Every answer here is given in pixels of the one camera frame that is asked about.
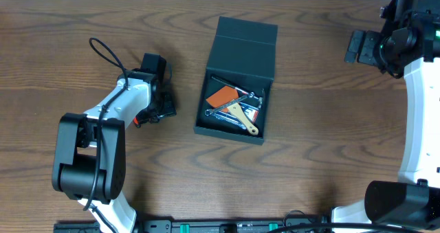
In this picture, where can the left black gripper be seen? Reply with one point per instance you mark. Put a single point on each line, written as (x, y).
(164, 100)

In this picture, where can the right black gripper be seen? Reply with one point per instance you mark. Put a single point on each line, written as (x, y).
(370, 52)

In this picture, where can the silver ring wrench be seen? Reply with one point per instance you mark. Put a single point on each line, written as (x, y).
(209, 112)

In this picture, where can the orange scraper wooden handle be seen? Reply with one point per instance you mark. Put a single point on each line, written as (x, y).
(225, 95)

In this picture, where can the blue screwdriver bit case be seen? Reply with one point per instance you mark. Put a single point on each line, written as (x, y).
(250, 111)

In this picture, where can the dark green box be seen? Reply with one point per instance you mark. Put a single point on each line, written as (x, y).
(244, 54)

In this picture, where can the small black-handled hammer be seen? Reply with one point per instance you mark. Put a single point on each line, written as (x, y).
(251, 94)

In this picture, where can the red black pliers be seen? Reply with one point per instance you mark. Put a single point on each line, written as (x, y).
(136, 122)

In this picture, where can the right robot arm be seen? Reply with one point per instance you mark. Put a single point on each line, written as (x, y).
(407, 47)

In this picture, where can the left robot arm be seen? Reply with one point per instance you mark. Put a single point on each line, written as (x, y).
(90, 156)

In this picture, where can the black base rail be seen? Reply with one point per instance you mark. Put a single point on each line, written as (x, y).
(168, 226)

